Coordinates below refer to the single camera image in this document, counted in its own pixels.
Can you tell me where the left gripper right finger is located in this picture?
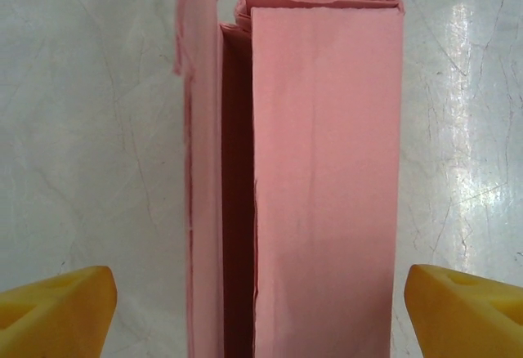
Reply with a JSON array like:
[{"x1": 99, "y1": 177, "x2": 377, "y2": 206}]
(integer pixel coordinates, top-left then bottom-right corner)
[{"x1": 404, "y1": 263, "x2": 523, "y2": 358}]

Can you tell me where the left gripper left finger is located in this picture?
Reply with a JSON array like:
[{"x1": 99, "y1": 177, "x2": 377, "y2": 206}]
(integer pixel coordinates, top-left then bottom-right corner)
[{"x1": 0, "y1": 266, "x2": 118, "y2": 358}]

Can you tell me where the pink paper box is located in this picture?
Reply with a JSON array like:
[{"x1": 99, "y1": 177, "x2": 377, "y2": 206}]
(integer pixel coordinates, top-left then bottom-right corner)
[{"x1": 173, "y1": 0, "x2": 406, "y2": 358}]

